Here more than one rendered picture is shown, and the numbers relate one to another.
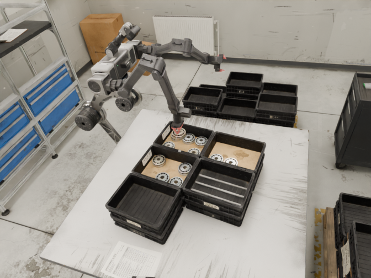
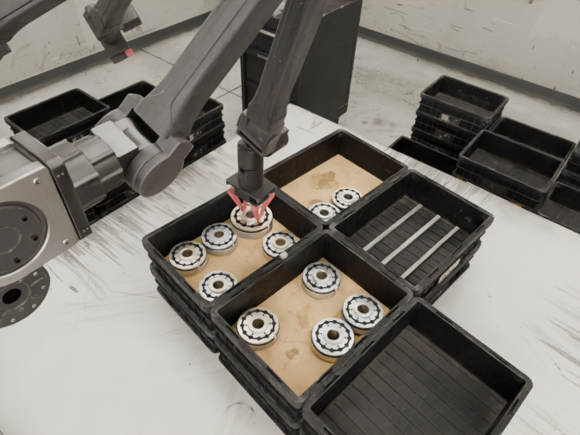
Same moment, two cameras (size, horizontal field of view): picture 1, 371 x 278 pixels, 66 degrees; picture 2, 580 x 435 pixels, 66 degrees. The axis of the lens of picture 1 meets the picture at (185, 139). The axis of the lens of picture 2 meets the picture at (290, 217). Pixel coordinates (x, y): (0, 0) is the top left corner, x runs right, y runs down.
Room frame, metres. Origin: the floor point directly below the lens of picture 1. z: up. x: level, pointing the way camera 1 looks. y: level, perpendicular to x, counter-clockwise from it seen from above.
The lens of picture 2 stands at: (1.28, 0.77, 1.81)
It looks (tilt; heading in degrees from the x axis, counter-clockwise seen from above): 45 degrees down; 284
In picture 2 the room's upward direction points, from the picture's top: 3 degrees clockwise
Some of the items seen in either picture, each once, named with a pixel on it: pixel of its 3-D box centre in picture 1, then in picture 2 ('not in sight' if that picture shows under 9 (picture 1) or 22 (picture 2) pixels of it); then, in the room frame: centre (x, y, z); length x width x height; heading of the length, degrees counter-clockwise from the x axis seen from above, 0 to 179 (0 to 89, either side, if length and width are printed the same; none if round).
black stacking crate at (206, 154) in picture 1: (233, 155); (332, 185); (1.41, -0.33, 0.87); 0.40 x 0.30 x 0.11; 59
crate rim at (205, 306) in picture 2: (184, 138); (234, 236); (1.62, 0.01, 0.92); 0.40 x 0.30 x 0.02; 59
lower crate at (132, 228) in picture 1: (147, 212); not in sight; (1.10, 0.32, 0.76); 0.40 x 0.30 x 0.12; 59
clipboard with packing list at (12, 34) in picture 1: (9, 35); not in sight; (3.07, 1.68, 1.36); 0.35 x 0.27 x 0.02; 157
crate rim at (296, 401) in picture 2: (165, 165); (314, 305); (1.36, 0.16, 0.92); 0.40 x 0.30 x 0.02; 59
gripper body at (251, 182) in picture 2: (177, 119); (250, 176); (1.55, 0.04, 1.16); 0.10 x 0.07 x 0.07; 157
